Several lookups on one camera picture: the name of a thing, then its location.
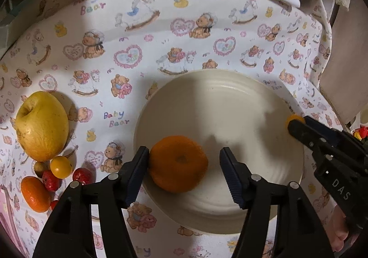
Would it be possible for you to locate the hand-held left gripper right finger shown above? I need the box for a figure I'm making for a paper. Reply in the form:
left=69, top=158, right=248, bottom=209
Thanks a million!
left=219, top=147, right=335, bottom=258

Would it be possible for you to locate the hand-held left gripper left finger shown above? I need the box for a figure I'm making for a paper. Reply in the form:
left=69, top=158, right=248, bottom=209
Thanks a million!
left=33, top=146, right=150, bottom=258

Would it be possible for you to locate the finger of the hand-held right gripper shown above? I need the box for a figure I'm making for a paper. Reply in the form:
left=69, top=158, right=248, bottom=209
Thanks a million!
left=288, top=118, right=329, bottom=151
left=304, top=116, right=352, bottom=144

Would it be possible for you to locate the small yellow round fruit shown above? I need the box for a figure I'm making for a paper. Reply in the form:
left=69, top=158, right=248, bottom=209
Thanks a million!
left=285, top=114, right=304, bottom=132

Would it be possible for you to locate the large orange tangerine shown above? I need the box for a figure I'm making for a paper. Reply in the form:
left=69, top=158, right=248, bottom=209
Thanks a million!
left=148, top=135, right=209, bottom=193

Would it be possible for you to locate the small dark red round fruit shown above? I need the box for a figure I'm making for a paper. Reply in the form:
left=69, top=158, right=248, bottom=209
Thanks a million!
left=72, top=168, right=95, bottom=184

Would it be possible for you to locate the white round plate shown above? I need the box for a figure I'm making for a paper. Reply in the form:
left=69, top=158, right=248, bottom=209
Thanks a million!
left=134, top=70, right=305, bottom=234

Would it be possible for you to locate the yellow cherry tomato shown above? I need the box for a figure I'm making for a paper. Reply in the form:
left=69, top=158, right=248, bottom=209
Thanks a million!
left=50, top=156, right=73, bottom=179

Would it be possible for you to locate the small brownish round fruit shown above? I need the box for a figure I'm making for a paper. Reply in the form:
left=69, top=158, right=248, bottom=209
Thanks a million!
left=34, top=161, right=50, bottom=176

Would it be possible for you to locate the person's right hand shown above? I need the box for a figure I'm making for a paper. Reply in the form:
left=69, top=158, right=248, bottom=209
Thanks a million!
left=329, top=206, right=358, bottom=253

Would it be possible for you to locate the colourful figurine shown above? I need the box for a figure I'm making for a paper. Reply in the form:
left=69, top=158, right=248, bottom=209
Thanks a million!
left=352, top=126, right=368, bottom=142

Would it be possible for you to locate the red strawberry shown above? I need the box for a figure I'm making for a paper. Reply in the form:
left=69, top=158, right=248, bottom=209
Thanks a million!
left=43, top=170, right=61, bottom=192

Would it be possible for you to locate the small orange tangerine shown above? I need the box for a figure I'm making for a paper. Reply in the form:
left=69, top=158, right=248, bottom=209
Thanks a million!
left=21, top=176, right=52, bottom=213

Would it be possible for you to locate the large yellow apple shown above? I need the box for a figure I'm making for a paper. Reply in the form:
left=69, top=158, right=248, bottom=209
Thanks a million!
left=16, top=91, right=70, bottom=162

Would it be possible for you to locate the bear printed blanket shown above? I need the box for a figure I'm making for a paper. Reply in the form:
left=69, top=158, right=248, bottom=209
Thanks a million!
left=0, top=0, right=342, bottom=258

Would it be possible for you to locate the pink plastic box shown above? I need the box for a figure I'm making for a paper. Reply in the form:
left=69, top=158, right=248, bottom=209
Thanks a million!
left=0, top=185, right=29, bottom=258

